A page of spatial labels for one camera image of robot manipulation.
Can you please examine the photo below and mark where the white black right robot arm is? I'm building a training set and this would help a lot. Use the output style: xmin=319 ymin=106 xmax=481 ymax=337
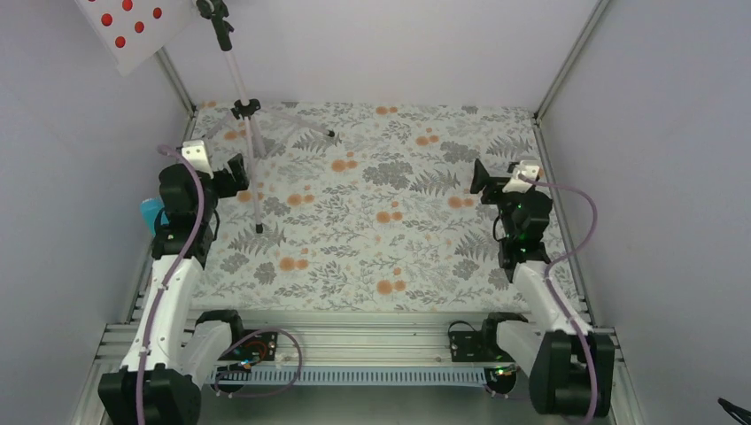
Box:
xmin=469 ymin=159 xmax=616 ymax=423

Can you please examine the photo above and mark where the white sheet with red dots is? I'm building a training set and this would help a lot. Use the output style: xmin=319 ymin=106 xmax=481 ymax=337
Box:
xmin=76 ymin=0 xmax=197 ymax=76

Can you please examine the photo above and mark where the perforated blue-grey cable duct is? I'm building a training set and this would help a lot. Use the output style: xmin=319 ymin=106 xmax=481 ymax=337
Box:
xmin=219 ymin=367 xmax=486 ymax=387

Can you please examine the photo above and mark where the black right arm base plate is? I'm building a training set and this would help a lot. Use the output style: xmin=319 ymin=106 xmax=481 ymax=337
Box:
xmin=447 ymin=321 xmax=499 ymax=363

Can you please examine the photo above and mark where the black object at corner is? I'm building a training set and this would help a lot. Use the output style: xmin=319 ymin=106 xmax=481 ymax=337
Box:
xmin=717 ymin=398 xmax=751 ymax=425

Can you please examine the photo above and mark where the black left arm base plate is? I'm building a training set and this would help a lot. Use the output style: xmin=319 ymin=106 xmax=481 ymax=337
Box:
xmin=230 ymin=332 xmax=278 ymax=370

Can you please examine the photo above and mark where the blue metronome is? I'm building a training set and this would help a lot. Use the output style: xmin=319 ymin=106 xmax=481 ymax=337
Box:
xmin=139 ymin=197 xmax=168 ymax=236

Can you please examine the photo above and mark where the floral patterned table mat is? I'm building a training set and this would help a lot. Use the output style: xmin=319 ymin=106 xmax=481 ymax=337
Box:
xmin=192 ymin=101 xmax=538 ymax=313

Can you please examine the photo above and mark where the white tripod music stand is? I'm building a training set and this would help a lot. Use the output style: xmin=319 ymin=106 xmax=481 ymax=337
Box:
xmin=195 ymin=0 xmax=337 ymax=236

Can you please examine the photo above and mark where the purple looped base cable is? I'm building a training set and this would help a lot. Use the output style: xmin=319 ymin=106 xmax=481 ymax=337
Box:
xmin=212 ymin=328 xmax=304 ymax=400

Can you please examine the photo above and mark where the aluminium front rail frame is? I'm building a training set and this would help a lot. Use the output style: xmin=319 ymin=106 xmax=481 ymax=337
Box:
xmin=71 ymin=308 xmax=645 ymax=424

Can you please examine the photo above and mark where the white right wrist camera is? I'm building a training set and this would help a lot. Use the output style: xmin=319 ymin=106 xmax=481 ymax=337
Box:
xmin=502 ymin=159 xmax=542 ymax=193

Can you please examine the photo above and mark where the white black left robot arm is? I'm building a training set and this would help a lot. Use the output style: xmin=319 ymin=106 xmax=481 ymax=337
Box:
xmin=97 ymin=154 xmax=249 ymax=424

